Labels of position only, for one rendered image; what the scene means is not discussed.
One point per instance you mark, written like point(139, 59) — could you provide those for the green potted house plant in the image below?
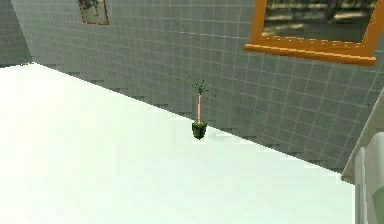
point(199, 129)

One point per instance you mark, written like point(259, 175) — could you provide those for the orange framed window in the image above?
point(310, 52)

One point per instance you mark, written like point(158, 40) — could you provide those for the red framed wall picture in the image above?
point(93, 13)

